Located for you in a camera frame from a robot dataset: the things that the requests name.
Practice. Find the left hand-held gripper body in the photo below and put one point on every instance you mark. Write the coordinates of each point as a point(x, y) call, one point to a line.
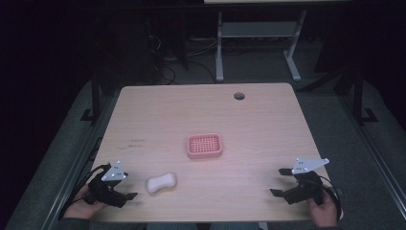
point(103, 191)

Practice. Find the person's left hand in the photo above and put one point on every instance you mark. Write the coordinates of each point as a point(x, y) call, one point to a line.
point(81, 206)

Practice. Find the person's right hand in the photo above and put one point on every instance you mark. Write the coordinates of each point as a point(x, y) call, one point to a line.
point(325, 211)

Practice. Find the white desk frame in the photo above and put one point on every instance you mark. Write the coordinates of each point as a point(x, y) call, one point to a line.
point(257, 29)

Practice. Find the black metal stand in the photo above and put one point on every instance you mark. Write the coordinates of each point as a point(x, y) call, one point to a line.
point(95, 96)
point(358, 96)

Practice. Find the pink soap dish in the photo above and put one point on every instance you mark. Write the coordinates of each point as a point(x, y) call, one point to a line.
point(204, 146)

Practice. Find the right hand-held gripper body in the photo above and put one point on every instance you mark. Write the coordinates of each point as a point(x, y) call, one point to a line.
point(303, 190)

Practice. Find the white soap bar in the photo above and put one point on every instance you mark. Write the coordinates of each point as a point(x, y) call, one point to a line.
point(161, 183)

